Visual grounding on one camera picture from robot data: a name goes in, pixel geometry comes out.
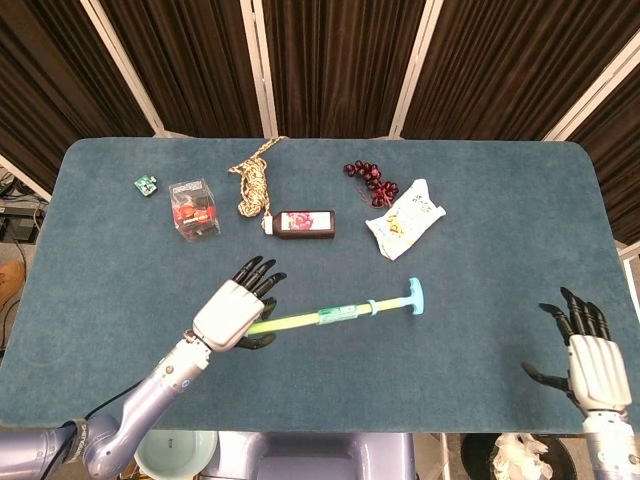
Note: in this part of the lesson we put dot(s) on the blue felt table mat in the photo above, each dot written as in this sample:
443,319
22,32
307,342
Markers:
350,375

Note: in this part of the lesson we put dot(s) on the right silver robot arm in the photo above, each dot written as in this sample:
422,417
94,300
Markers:
607,445

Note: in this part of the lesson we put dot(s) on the pale green basin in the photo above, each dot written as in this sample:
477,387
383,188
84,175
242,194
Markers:
180,452

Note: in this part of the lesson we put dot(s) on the white snack bag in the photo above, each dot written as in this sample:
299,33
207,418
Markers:
405,222

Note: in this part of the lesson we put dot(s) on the red grape bunch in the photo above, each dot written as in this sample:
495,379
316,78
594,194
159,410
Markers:
382,190

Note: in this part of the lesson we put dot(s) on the lilac robot base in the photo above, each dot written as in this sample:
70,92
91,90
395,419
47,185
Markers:
325,457

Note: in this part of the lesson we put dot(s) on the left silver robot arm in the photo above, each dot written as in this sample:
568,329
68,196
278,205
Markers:
150,400

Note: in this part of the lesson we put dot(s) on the brown rounded object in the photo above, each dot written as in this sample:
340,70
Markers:
11,282

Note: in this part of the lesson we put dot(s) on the yellow-green tube with blue caps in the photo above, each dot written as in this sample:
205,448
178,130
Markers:
340,314

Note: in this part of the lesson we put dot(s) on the left black-fingered robot hand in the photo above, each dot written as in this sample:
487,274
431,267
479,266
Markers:
227,312

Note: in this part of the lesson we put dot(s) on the clear plastic box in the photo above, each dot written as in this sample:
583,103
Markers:
196,212

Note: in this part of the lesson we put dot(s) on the dark bottle with white cap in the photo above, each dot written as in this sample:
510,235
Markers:
305,224

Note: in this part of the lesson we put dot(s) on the small green circuit board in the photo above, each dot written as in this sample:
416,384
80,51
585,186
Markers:
145,186

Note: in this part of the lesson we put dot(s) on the black trash bin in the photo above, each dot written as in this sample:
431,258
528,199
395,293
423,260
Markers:
475,460

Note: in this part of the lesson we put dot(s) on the brown curtain divider panel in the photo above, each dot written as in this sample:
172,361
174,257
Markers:
340,60
45,90
190,65
505,65
617,150

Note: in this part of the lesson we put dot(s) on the white crumpled bin bag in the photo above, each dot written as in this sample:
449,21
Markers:
522,457

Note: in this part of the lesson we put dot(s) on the right black-fingered robot hand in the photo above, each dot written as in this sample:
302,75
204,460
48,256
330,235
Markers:
600,370

